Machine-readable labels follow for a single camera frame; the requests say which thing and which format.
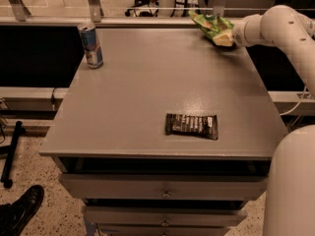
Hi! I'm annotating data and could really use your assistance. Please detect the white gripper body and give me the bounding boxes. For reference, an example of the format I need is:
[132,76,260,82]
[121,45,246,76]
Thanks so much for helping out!
[232,14,263,47]

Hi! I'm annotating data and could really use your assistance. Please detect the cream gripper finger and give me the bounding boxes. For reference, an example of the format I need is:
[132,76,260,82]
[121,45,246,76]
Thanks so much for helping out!
[213,29,234,47]

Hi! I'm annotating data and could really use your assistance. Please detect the green rice chip bag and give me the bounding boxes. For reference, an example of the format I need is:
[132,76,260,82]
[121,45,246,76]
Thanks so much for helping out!
[189,11,234,40]

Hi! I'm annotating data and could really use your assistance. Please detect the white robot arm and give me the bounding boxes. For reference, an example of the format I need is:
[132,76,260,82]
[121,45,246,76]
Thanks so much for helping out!
[229,5,315,236]

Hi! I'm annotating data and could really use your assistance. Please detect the black rxbar chocolate bar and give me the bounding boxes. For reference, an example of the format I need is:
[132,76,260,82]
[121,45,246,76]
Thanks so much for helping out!
[165,113,219,141]

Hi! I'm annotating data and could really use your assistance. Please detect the metal railing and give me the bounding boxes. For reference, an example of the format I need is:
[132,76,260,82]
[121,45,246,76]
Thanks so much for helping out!
[0,0,274,30]

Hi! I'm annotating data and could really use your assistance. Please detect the black office chair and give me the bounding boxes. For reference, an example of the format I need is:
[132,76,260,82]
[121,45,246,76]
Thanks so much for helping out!
[124,0,180,18]

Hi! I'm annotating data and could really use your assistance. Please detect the grey drawer cabinet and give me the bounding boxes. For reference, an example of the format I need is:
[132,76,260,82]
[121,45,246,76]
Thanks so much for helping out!
[38,28,289,236]

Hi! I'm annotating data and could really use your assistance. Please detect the blue red bull can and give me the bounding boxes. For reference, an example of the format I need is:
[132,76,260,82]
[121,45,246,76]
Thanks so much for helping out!
[78,23,103,69]

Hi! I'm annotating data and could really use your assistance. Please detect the top grey drawer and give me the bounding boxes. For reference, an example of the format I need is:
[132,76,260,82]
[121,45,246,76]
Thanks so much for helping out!
[60,174,267,201]

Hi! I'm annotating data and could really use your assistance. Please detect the grey drawer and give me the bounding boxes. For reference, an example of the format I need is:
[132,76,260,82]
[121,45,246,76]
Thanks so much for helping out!
[99,224,228,236]
[60,174,267,201]
[83,206,247,227]

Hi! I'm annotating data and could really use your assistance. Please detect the middle grey drawer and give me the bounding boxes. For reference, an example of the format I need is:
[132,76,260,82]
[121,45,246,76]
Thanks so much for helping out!
[83,206,247,227]

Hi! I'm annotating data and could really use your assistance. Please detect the bottom grey drawer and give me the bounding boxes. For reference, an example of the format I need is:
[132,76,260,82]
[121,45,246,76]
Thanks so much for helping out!
[99,224,228,236]

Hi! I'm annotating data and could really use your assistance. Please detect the black stand leg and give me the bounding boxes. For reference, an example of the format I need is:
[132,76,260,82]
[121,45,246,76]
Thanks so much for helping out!
[0,121,26,189]

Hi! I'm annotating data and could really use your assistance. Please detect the black leather shoe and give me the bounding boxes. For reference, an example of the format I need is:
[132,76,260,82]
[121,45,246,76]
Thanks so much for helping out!
[0,185,44,236]

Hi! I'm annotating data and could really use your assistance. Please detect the white cable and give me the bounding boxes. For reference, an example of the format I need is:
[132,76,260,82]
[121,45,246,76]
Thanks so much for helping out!
[279,86,308,117]

